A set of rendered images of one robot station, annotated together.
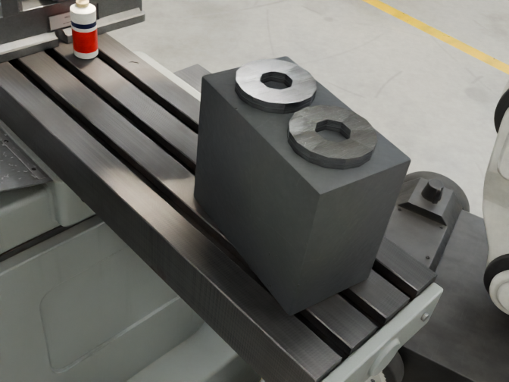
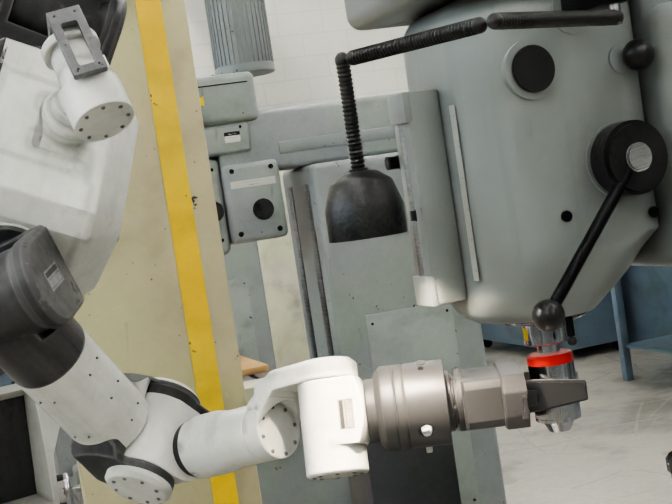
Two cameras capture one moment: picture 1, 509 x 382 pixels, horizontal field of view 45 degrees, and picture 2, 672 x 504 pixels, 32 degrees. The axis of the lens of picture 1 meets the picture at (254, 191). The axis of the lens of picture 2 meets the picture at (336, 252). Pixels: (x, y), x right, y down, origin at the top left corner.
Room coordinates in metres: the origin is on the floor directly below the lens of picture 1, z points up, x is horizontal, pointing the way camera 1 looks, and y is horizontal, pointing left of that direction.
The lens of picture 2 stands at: (1.99, 0.78, 1.47)
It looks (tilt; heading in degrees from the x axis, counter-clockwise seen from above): 3 degrees down; 211
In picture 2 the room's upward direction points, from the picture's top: 9 degrees counter-clockwise
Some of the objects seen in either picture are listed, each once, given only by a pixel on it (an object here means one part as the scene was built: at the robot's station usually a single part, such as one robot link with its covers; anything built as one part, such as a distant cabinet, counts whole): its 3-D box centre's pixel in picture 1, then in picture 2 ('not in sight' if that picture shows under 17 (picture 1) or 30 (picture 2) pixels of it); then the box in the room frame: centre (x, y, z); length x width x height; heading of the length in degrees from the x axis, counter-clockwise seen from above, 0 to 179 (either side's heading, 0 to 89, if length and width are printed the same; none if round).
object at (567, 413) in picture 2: not in sight; (554, 390); (0.87, 0.34, 1.23); 0.05 x 0.05 x 0.06
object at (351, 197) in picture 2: not in sight; (363, 202); (1.07, 0.26, 1.45); 0.07 x 0.07 x 0.06
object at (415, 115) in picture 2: not in sight; (427, 198); (0.95, 0.27, 1.45); 0.04 x 0.04 x 0.21; 50
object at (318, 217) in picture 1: (288, 176); (397, 462); (0.55, -0.04, 1.07); 0.22 x 0.12 x 0.20; 39
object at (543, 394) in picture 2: not in sight; (556, 393); (0.89, 0.35, 1.23); 0.06 x 0.02 x 0.03; 117
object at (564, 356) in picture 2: not in sight; (549, 357); (0.87, 0.34, 1.26); 0.05 x 0.05 x 0.01
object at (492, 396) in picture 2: not in sight; (465, 401); (0.91, 0.26, 1.23); 0.13 x 0.12 x 0.10; 27
